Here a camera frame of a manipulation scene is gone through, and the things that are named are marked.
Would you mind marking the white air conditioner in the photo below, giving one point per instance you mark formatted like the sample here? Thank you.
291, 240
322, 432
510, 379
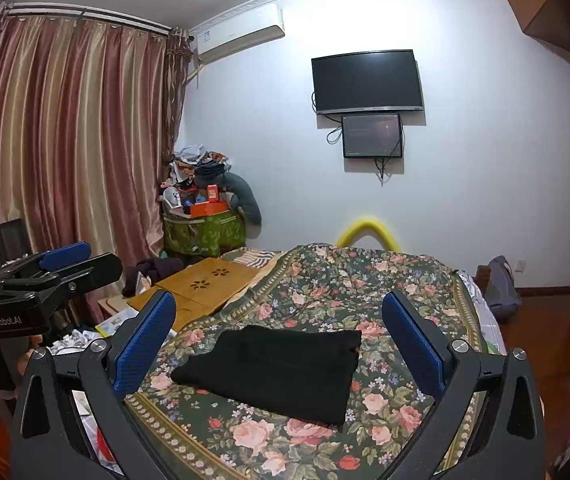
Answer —
240, 30

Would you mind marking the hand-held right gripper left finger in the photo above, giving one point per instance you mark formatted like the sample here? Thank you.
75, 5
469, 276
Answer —
147, 340

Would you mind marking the small wall monitor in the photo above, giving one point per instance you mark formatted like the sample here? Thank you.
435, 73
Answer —
372, 135

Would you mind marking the orange box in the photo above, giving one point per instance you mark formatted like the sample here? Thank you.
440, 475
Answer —
209, 209

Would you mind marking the yellow foam tube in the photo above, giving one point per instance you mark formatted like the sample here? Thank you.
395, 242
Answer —
367, 225

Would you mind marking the white wall outlet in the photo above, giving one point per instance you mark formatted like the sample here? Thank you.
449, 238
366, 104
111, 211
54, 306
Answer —
520, 264

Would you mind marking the grey plush pillow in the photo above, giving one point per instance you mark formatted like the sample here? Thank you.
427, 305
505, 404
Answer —
245, 200

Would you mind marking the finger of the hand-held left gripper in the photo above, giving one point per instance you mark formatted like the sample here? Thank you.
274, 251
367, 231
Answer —
65, 255
90, 270

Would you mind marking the curtain rod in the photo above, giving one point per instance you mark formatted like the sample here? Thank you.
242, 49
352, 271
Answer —
90, 15

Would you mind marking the dark crumpled clothing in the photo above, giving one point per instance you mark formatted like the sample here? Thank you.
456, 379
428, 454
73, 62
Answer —
152, 270

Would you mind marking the wooden bed post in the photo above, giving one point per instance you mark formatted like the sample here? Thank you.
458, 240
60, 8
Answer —
482, 277

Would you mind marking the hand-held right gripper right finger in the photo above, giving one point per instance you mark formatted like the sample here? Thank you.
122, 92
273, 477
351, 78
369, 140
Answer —
415, 340

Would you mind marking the pink striped curtain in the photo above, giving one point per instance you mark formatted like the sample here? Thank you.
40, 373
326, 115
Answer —
65, 135

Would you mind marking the grey bag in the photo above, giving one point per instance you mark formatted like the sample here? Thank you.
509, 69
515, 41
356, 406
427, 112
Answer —
502, 290

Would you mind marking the black printed t-shirt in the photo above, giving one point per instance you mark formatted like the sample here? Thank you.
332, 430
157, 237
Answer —
275, 370

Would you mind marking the pile of mixed clothes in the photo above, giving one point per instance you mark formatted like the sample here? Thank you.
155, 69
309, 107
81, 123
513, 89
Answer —
200, 162

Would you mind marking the wall television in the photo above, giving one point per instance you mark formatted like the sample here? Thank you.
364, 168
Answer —
367, 80

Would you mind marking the floral blanket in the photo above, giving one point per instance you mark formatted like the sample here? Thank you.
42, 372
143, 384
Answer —
315, 285

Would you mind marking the white papers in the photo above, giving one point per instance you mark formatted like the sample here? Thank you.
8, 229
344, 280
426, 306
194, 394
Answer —
80, 335

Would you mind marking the wooden lap table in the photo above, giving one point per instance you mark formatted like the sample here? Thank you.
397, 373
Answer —
200, 280

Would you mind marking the white striped bedsheet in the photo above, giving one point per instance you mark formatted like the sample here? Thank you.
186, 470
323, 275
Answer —
487, 320

